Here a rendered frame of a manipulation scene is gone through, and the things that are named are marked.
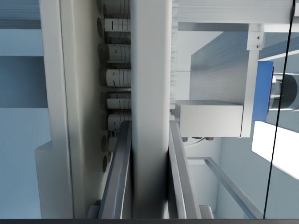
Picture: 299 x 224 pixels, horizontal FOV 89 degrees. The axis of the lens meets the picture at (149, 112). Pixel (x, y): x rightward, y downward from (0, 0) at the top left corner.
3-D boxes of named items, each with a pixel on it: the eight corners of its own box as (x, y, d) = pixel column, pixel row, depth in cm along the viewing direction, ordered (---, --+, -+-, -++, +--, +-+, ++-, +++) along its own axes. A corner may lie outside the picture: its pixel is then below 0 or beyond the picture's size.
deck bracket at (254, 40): (247, 49, 44) (262, 49, 44) (249, 31, 43) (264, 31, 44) (245, 50, 45) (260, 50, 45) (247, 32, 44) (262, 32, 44)
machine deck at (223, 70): (237, 137, 49) (249, 137, 49) (250, 9, 43) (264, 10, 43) (187, 110, 110) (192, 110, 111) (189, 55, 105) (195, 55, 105)
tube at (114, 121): (82, 113, 13) (172, 114, 13) (82, 128, 13) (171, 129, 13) (74, 115, 11) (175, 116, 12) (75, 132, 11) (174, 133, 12)
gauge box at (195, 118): (179, 138, 49) (240, 138, 49) (180, 105, 47) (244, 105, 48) (169, 122, 71) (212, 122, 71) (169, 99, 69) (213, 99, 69)
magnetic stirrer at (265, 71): (244, 126, 52) (271, 126, 52) (252, 60, 48) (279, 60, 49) (217, 115, 72) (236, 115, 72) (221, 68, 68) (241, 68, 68)
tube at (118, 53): (78, 46, 12) (174, 49, 12) (78, 63, 12) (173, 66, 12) (70, 40, 11) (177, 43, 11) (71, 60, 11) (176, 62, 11)
